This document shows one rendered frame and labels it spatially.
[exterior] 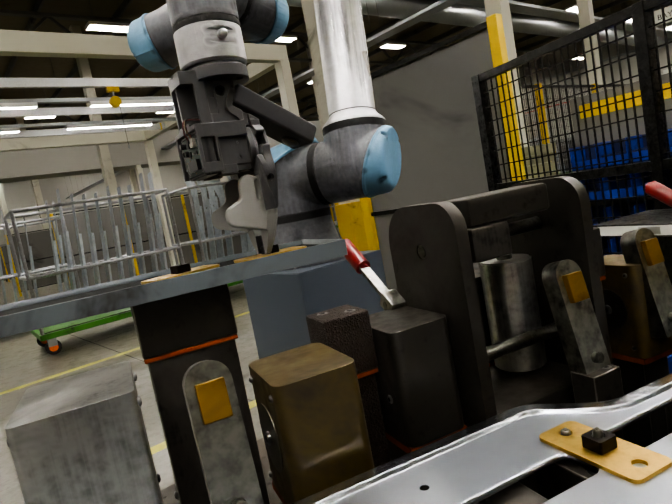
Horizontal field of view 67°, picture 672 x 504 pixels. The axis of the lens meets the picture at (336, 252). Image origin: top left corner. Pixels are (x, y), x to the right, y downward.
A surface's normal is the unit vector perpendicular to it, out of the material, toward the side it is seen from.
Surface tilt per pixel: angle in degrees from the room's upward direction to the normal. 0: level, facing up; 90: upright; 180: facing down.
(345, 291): 90
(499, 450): 0
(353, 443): 90
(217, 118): 90
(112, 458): 90
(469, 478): 0
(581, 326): 78
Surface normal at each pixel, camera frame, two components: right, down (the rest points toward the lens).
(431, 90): -0.75, 0.21
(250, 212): 0.55, -0.03
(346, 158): -0.43, 0.05
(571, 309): 0.36, -0.18
